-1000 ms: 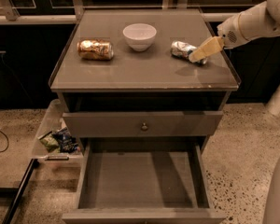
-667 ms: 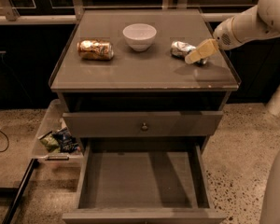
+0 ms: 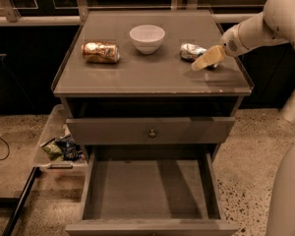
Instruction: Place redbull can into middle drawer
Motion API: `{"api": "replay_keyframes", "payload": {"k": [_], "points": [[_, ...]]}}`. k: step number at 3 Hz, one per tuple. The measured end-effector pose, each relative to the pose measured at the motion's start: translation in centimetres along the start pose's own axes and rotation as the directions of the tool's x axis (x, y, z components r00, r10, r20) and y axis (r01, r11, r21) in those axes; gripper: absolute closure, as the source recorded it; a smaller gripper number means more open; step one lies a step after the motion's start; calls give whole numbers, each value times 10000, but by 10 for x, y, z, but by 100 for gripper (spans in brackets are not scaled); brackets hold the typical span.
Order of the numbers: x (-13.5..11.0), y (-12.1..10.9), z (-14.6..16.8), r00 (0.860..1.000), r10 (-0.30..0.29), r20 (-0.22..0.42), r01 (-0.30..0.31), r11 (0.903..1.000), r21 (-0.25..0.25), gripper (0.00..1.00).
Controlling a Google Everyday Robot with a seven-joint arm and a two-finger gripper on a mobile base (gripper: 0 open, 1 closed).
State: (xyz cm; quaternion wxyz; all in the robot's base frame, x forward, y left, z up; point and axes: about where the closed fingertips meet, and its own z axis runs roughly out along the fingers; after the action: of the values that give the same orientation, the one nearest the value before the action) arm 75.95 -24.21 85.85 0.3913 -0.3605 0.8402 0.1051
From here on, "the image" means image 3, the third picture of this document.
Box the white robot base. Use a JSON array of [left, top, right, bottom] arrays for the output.
[[265, 145, 295, 236]]

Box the green snack bag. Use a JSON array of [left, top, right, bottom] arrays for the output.
[[40, 139, 63, 160]]

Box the grey drawer cabinet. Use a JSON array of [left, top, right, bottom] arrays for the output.
[[53, 11, 252, 155]]

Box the grey top drawer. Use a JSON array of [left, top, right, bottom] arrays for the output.
[[66, 117, 235, 146]]

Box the black floor rail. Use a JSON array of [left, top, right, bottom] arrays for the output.
[[0, 167, 41, 236]]

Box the clear plastic storage bin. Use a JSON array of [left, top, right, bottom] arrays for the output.
[[32, 104, 88, 174]]

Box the brass drawer knob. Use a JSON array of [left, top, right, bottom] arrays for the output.
[[148, 130, 156, 139]]

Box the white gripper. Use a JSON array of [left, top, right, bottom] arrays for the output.
[[192, 24, 249, 71]]

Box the orange gold soda can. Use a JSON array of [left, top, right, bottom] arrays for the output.
[[82, 41, 120, 64]]

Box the dark blue snack bag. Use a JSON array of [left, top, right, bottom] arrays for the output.
[[55, 134, 83, 161]]

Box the crushed silver blue redbull can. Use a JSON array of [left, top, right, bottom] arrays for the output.
[[180, 43, 217, 71]]

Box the white metal railing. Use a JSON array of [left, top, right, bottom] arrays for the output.
[[0, 0, 295, 28]]

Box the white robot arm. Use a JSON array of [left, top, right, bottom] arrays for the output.
[[192, 0, 295, 71]]

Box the grey open middle drawer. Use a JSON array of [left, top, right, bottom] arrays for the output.
[[66, 147, 238, 236]]

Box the white ceramic bowl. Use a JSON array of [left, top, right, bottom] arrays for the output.
[[130, 25, 165, 54]]

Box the black floor cable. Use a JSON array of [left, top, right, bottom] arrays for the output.
[[0, 130, 11, 161]]

